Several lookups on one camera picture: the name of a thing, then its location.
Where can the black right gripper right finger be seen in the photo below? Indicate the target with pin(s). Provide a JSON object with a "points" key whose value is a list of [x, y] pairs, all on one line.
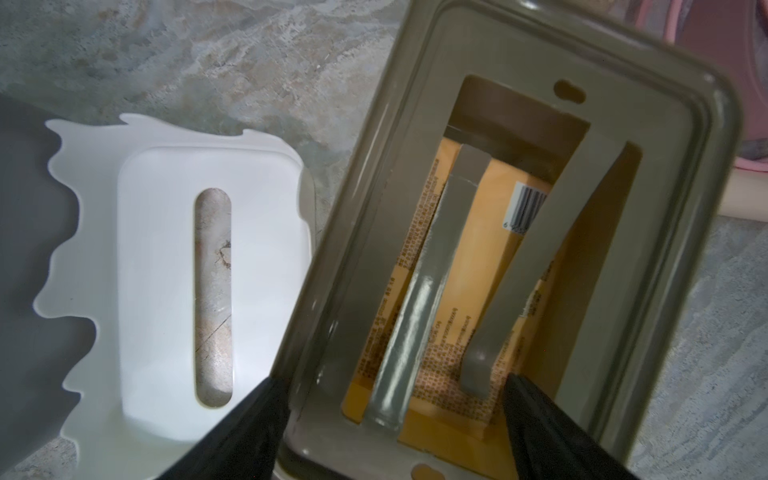
{"points": [[546, 443]]}

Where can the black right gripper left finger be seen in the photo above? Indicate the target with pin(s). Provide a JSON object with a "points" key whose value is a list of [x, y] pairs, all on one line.
{"points": [[244, 444]]}

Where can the white tissue box lid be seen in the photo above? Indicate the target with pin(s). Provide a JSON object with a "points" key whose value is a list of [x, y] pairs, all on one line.
{"points": [[130, 269]]}

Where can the orange tissue paper pack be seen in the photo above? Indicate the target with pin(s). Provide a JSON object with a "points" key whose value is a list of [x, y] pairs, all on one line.
{"points": [[442, 420]]}

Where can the pink mesh food cover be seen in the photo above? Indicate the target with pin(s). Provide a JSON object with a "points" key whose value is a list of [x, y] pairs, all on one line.
{"points": [[723, 33]]}

